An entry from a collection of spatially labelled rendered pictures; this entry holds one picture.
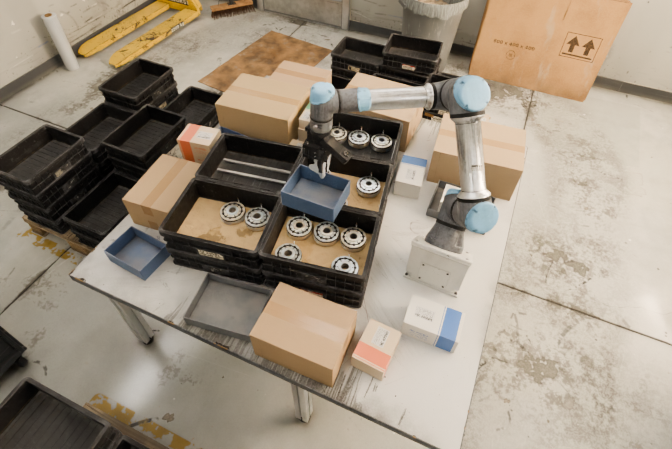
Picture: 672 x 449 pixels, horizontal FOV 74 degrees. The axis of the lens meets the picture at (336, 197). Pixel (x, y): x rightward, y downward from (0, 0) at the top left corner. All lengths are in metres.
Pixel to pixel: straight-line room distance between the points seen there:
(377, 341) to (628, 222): 2.29
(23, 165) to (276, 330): 1.97
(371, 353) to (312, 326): 0.23
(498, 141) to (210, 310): 1.48
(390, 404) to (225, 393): 1.03
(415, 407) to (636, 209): 2.43
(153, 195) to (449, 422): 1.42
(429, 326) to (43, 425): 1.44
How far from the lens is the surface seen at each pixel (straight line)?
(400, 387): 1.66
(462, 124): 1.55
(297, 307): 1.58
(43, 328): 2.92
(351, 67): 3.53
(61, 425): 2.06
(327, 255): 1.73
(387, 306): 1.78
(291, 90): 2.40
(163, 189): 2.03
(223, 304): 1.81
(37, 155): 3.09
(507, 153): 2.18
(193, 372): 2.50
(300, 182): 1.64
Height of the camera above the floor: 2.25
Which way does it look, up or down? 48 degrees down
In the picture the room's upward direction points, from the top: 2 degrees clockwise
